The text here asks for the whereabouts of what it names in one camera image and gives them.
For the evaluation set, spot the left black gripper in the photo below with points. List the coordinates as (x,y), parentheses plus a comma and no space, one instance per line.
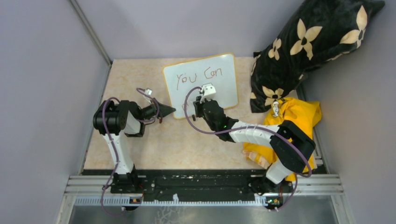
(164,110)

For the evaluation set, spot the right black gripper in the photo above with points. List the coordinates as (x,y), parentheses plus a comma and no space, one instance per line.
(198,106)

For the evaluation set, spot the yellow framed whiteboard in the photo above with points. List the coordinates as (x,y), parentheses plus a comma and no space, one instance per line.
(217,70)

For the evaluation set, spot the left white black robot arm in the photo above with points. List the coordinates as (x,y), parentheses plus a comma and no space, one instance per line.
(116,122)

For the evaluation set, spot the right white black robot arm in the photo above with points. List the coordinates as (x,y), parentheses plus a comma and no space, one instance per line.
(290,144)

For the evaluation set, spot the yellow cloth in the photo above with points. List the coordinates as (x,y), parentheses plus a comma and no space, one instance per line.
(304,114)

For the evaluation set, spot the black floral pillow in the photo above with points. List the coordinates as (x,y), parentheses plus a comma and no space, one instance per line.
(318,32)

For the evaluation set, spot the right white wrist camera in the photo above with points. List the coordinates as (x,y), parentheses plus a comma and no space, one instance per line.
(207,92)

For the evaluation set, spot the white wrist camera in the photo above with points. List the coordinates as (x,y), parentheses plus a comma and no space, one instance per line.
(148,92)
(207,92)

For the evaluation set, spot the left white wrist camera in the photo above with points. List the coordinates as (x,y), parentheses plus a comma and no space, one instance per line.
(148,92)

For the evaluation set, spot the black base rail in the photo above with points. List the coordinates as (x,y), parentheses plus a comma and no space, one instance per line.
(208,185)

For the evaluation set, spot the white toothed cable strip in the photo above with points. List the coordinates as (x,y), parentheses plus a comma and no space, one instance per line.
(126,201)

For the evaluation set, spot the aluminium corner post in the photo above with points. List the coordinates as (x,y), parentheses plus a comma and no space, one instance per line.
(90,31)

